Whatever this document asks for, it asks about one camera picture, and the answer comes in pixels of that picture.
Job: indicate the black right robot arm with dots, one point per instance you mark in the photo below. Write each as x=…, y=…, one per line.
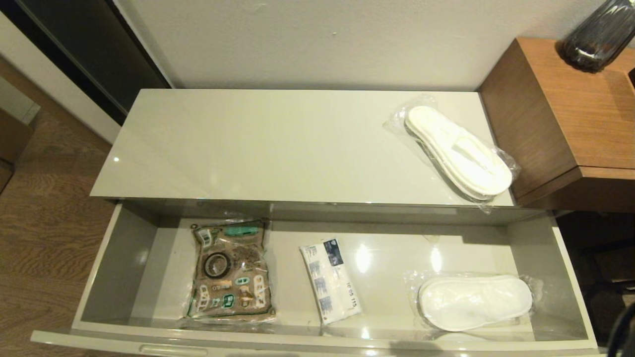
x=626, y=337

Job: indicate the white door frame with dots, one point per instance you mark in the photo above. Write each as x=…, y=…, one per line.
x=49, y=79

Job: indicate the brown grain bag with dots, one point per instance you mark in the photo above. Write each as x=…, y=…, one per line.
x=243, y=297

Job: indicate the black tape roll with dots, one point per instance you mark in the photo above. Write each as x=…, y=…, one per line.
x=206, y=265

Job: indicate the black door panel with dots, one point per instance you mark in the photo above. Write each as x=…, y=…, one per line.
x=89, y=44

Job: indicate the dark ribbed glass vase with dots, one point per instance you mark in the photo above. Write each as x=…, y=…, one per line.
x=595, y=39

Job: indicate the black metal chair legs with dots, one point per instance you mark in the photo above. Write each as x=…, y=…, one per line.
x=615, y=285

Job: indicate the white glossy low cabinet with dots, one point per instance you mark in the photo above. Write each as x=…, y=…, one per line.
x=248, y=148

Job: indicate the white tissue pack blue print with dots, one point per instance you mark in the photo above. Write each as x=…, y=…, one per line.
x=330, y=282

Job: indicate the brown wooden desk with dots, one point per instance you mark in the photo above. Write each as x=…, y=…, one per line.
x=570, y=114

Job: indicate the white slipper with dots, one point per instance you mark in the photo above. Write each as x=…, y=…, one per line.
x=461, y=153
x=471, y=302

